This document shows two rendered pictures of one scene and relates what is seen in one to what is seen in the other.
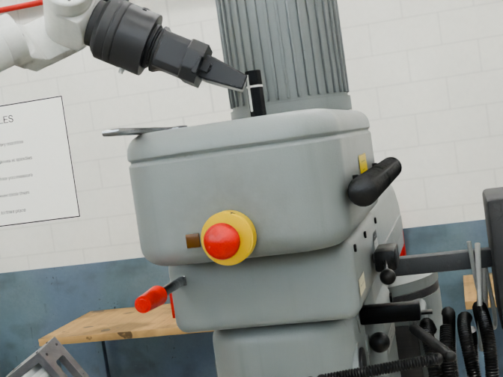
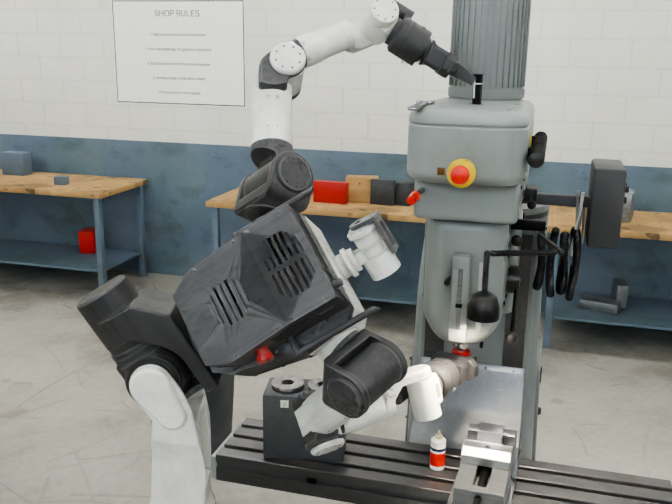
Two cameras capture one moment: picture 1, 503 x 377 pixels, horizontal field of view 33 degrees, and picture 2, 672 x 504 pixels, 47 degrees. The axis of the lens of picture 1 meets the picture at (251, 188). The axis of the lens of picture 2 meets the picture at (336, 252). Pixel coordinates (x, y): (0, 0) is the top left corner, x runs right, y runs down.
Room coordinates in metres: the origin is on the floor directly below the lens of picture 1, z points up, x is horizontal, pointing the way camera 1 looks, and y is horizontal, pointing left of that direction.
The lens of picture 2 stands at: (-0.70, 0.25, 2.01)
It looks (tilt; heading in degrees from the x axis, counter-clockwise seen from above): 15 degrees down; 1
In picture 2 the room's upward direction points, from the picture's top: 1 degrees clockwise
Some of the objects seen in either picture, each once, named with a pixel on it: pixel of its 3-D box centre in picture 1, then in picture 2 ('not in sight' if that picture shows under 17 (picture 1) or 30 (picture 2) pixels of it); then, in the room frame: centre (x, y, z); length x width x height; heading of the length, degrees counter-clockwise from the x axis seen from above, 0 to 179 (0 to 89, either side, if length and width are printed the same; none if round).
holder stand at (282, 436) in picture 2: not in sight; (305, 416); (1.24, 0.38, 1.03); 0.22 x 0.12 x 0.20; 87
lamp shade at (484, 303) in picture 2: not in sight; (483, 304); (0.95, -0.04, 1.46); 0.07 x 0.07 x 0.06
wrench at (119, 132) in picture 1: (145, 130); (419, 104); (1.03, 0.12, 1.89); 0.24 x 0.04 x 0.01; 168
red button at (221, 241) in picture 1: (223, 240); (460, 174); (0.91, 0.04, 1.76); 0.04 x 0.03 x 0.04; 76
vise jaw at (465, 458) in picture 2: not in sight; (486, 454); (1.08, -0.09, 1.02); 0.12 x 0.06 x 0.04; 74
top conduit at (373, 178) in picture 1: (376, 177); (537, 147); (1.15, -0.17, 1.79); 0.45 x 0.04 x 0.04; 166
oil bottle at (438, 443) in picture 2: not in sight; (438, 448); (1.16, 0.02, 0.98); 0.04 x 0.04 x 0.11
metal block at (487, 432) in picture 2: not in sight; (489, 438); (1.13, -0.11, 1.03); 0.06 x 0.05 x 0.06; 74
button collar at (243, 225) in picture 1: (228, 237); (461, 173); (0.93, 0.03, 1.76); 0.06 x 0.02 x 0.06; 76
